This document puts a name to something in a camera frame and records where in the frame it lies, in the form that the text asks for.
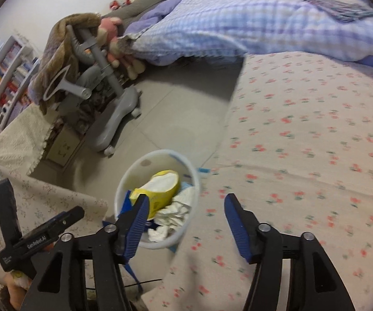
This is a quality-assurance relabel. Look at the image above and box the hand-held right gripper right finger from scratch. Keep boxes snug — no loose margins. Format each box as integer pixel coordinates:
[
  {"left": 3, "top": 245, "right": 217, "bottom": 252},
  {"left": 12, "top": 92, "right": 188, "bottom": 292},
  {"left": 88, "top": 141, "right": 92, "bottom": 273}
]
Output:
[{"left": 223, "top": 193, "right": 352, "bottom": 311}]

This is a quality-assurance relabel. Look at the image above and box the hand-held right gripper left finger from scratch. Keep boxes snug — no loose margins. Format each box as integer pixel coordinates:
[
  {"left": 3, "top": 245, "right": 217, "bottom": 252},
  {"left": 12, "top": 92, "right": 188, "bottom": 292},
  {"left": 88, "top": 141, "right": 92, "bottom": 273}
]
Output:
[{"left": 19, "top": 194, "right": 151, "bottom": 311}]

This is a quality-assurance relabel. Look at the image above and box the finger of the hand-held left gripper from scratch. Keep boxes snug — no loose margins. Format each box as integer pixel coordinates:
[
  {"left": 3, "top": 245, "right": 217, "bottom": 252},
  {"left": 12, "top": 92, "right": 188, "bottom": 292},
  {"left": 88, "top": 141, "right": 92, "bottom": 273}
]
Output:
[
  {"left": 0, "top": 178, "right": 22, "bottom": 246},
  {"left": 43, "top": 206, "right": 85, "bottom": 238}
]

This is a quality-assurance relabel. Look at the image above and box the yellow white snack bag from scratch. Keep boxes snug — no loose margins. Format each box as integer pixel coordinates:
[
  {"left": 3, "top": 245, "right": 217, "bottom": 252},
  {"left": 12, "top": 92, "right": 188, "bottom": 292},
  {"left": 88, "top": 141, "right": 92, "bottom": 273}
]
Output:
[{"left": 129, "top": 169, "right": 181, "bottom": 219}]

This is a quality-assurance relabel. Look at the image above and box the white tissue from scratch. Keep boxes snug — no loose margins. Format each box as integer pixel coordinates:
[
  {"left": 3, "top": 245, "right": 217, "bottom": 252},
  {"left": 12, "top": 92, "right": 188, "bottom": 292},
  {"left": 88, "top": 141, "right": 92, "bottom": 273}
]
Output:
[{"left": 147, "top": 188, "right": 196, "bottom": 242}]

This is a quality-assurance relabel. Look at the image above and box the white waste bin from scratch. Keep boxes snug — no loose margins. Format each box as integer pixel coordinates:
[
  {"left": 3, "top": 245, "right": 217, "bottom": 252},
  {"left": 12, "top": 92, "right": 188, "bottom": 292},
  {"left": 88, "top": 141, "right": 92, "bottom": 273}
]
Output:
[{"left": 114, "top": 149, "right": 201, "bottom": 250}]

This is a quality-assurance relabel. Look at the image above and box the cream lace cloth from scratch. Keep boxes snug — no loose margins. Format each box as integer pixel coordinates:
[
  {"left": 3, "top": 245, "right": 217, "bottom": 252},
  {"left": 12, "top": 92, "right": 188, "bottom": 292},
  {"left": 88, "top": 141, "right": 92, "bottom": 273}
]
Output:
[{"left": 0, "top": 105, "right": 54, "bottom": 175}]

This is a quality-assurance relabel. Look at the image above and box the cardboard box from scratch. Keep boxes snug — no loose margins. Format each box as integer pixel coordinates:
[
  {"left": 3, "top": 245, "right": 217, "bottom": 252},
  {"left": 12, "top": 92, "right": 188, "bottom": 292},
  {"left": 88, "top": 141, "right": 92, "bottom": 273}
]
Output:
[{"left": 45, "top": 125, "right": 83, "bottom": 167}]

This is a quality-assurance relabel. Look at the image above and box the floral bed sheet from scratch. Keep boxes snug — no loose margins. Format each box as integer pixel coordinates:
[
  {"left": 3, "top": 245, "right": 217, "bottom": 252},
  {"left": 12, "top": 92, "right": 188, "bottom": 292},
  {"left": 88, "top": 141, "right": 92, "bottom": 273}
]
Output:
[{"left": 141, "top": 52, "right": 373, "bottom": 311}]

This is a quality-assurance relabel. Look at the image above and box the grey desk chair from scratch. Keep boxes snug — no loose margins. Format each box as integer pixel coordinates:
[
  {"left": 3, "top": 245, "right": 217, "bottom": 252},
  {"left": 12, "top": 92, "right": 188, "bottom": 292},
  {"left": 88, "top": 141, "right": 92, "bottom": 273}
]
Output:
[{"left": 42, "top": 26, "right": 142, "bottom": 154}]

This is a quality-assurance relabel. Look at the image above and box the white bookshelf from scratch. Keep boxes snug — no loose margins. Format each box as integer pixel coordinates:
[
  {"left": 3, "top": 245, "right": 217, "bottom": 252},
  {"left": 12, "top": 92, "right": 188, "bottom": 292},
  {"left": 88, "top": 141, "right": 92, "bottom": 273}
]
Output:
[{"left": 0, "top": 34, "right": 41, "bottom": 127}]

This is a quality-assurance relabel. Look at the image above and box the brown fleece blanket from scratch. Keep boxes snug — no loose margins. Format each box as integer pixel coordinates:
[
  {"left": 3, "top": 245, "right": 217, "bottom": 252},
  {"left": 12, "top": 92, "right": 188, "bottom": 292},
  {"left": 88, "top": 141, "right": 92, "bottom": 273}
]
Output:
[{"left": 29, "top": 12, "right": 101, "bottom": 114}]

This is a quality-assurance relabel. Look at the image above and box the pink plush toy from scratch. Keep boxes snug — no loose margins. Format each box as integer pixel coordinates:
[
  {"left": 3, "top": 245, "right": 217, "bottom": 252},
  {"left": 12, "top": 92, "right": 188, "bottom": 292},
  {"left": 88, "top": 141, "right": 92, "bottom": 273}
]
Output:
[{"left": 97, "top": 16, "right": 124, "bottom": 67}]

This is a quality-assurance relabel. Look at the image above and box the blue checked duvet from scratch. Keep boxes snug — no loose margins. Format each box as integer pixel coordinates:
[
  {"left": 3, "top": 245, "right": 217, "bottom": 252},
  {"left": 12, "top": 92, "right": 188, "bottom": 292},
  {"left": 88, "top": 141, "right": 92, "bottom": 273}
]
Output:
[{"left": 123, "top": 0, "right": 373, "bottom": 68}]

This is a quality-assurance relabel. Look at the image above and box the striped cloth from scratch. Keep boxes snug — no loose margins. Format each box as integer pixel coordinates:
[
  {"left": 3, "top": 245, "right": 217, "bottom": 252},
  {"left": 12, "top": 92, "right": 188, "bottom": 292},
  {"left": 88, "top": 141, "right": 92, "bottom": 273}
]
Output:
[{"left": 303, "top": 0, "right": 373, "bottom": 23}]

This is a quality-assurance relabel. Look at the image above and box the black cable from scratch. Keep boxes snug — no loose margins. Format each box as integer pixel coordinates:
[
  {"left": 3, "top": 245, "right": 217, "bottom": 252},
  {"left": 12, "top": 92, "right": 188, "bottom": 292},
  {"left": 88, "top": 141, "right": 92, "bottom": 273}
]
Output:
[{"left": 123, "top": 278, "right": 161, "bottom": 294}]

